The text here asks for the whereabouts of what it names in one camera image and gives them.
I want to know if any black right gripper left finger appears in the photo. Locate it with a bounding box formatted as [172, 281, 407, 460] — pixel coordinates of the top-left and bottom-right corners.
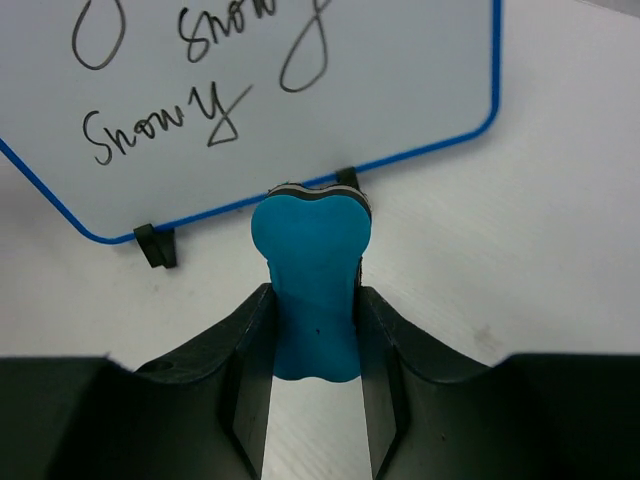
[1, 284, 277, 479]

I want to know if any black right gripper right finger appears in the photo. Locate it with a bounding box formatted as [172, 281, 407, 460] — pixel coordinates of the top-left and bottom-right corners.
[355, 287, 639, 479]

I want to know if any blue whiteboard eraser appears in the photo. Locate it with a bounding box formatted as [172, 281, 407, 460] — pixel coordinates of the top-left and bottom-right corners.
[251, 184, 372, 383]

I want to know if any blue-framed whiteboard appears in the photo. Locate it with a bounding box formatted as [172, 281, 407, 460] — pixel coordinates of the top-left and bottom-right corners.
[1, 1, 503, 244]

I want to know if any black left whiteboard foot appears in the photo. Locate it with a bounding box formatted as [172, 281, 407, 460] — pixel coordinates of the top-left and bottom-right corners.
[134, 224, 178, 269]

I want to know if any black whiteboard foot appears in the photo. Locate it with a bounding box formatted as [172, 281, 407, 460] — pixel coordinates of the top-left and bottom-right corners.
[134, 224, 178, 269]
[335, 167, 360, 190]

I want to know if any black right whiteboard foot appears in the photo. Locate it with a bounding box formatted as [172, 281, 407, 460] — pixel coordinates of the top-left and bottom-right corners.
[335, 167, 360, 190]

